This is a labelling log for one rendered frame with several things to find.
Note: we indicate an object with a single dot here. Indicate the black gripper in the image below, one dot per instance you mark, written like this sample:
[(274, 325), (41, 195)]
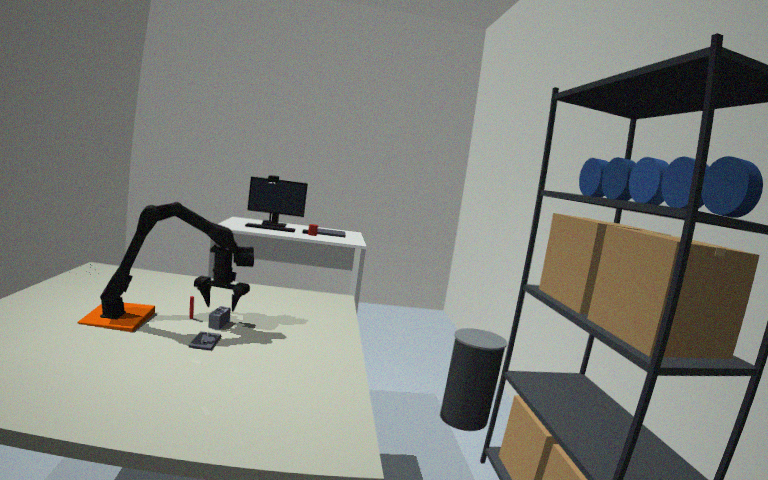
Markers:
[(221, 277)]

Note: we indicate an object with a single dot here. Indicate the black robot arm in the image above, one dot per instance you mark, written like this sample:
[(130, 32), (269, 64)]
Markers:
[(112, 303)]

